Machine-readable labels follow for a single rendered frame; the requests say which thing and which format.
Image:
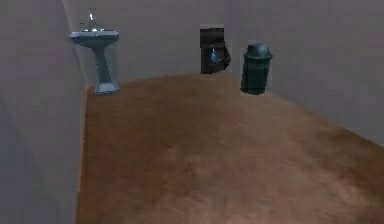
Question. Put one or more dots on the dark wooden commode with lid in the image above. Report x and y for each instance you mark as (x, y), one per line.
(211, 46)

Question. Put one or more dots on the dark green domed bin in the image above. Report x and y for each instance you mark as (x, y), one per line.
(255, 70)

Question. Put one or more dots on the blue-grey pedestal sink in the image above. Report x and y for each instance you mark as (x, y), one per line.
(100, 60)

